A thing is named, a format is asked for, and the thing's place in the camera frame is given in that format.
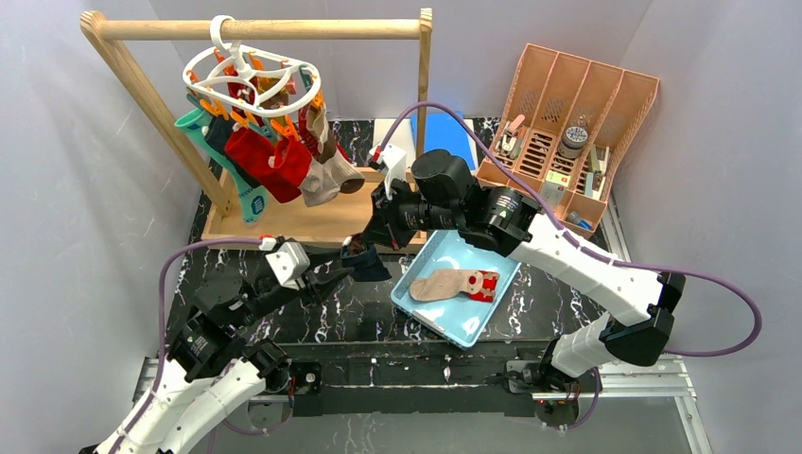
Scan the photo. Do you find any white board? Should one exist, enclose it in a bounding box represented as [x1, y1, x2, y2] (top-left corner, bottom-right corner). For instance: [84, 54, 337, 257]
[371, 117, 480, 179]

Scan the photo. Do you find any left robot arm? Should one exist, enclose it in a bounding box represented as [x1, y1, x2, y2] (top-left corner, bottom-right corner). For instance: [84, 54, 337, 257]
[82, 251, 352, 453]

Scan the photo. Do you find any light blue plastic basket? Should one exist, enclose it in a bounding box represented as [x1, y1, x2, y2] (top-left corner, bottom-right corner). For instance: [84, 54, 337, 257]
[391, 231, 520, 349]

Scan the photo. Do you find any grey round tin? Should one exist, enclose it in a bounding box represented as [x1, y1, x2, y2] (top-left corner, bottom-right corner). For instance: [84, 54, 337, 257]
[557, 126, 589, 159]

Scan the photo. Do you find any blue folder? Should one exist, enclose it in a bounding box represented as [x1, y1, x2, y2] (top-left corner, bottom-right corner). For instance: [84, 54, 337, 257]
[423, 110, 478, 172]

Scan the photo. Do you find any long red hanging sock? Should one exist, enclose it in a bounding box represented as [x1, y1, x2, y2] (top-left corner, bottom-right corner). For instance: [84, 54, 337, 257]
[225, 129, 312, 203]

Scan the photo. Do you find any beige sock in basket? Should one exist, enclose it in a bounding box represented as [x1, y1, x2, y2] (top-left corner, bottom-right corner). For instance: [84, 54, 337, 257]
[409, 269, 500, 303]

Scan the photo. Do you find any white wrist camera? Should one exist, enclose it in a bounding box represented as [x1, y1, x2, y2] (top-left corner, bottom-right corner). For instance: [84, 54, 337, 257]
[370, 144, 408, 201]
[258, 236, 310, 290]

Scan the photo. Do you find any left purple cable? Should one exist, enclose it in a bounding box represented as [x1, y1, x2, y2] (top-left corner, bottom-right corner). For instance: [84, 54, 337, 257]
[106, 236, 265, 454]

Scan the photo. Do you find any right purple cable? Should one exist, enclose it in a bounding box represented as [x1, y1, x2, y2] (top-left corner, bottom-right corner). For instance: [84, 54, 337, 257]
[378, 101, 764, 358]

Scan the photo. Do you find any brown striped sock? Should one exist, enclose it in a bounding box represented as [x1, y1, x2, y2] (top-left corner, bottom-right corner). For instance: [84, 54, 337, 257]
[304, 105, 365, 194]

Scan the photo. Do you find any purple cable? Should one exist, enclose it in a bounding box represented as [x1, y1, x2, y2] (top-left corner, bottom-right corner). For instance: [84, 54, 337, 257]
[106, 236, 265, 454]
[378, 101, 764, 358]

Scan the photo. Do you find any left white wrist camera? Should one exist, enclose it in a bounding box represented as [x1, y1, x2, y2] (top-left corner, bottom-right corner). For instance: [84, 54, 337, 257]
[258, 236, 310, 290]

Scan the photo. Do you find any navy sock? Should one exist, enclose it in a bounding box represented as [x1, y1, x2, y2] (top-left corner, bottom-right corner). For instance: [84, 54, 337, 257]
[340, 234, 392, 283]

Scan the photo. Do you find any teal hanging sock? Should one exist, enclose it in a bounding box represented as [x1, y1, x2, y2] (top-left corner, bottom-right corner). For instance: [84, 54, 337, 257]
[174, 109, 268, 225]

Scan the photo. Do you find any pink desk file organizer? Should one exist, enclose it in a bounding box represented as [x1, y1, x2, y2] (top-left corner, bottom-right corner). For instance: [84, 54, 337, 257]
[478, 44, 659, 238]

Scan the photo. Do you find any white sock hanger with clips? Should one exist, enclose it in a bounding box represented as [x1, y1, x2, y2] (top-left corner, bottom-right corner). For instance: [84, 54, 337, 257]
[182, 15, 325, 143]

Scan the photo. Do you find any wooden clothes rack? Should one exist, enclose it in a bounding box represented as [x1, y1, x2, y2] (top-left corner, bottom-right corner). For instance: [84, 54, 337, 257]
[80, 8, 433, 249]

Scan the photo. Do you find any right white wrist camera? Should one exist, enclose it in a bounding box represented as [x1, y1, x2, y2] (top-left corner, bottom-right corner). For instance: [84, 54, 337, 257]
[370, 144, 408, 201]

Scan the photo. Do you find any white small box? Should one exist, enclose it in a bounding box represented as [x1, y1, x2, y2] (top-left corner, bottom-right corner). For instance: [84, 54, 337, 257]
[540, 170, 570, 212]

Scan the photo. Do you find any stapler in organizer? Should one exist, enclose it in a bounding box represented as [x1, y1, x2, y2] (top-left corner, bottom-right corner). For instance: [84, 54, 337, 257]
[497, 114, 526, 160]

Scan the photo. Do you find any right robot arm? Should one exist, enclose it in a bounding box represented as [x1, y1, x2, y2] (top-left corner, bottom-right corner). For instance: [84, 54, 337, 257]
[362, 147, 686, 382]

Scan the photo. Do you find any metal base rail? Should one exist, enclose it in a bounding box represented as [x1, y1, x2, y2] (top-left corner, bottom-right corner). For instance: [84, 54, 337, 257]
[134, 350, 697, 418]

